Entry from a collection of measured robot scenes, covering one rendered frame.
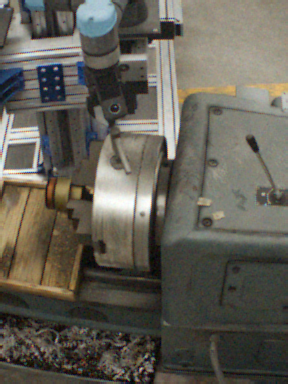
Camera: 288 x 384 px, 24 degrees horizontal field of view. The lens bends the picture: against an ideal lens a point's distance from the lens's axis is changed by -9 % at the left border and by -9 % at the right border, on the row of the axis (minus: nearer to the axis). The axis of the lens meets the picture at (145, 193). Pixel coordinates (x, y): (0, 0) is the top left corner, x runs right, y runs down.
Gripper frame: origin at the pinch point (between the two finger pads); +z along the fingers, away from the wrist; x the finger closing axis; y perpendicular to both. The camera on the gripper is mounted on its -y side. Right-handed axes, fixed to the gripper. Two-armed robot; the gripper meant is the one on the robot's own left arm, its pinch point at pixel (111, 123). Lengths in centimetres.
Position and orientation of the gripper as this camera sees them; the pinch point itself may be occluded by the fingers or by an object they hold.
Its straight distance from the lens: 150.2
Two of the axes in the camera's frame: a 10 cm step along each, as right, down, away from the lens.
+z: 0.5, 5.3, 8.5
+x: -9.5, 2.7, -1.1
